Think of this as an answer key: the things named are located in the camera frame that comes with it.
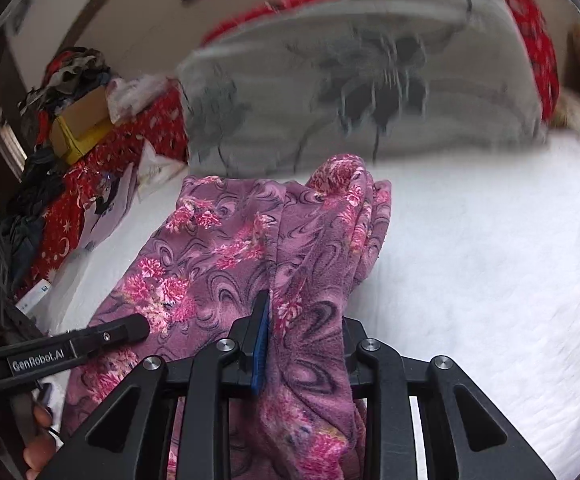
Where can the white plastic bag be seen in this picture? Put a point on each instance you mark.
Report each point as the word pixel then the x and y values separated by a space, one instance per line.
pixel 129 92

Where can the clear plastic bag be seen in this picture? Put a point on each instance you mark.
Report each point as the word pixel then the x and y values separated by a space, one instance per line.
pixel 157 167

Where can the small white box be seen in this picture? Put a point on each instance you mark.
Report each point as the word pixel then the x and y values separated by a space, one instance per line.
pixel 32 300

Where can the grey floral pillow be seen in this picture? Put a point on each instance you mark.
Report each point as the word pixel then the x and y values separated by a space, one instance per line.
pixel 420 110

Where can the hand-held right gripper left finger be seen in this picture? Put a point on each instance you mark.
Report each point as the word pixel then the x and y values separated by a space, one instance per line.
pixel 260 340

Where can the pink floral fleece garment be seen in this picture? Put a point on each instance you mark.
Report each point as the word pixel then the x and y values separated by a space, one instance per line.
pixel 219 260

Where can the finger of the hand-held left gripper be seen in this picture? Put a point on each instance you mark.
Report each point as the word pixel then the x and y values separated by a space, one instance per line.
pixel 119 330

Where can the person's left hand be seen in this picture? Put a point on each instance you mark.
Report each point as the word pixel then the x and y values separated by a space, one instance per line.
pixel 37 460

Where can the red patterned blanket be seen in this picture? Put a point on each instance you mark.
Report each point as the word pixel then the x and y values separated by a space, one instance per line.
pixel 139 130

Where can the white quilted bed sheet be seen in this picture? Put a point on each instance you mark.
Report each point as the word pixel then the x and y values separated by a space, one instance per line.
pixel 470 260

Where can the dark clothes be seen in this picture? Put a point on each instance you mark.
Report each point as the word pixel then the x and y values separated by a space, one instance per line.
pixel 34 210

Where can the yellow bag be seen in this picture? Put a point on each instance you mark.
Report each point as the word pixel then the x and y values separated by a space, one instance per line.
pixel 87 140

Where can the cardboard box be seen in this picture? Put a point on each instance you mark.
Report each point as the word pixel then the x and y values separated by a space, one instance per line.
pixel 84 110

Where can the white printed paper bag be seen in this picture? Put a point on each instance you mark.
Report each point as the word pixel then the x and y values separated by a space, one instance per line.
pixel 109 205

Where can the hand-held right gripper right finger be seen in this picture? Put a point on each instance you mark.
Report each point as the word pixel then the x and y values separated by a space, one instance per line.
pixel 355 340

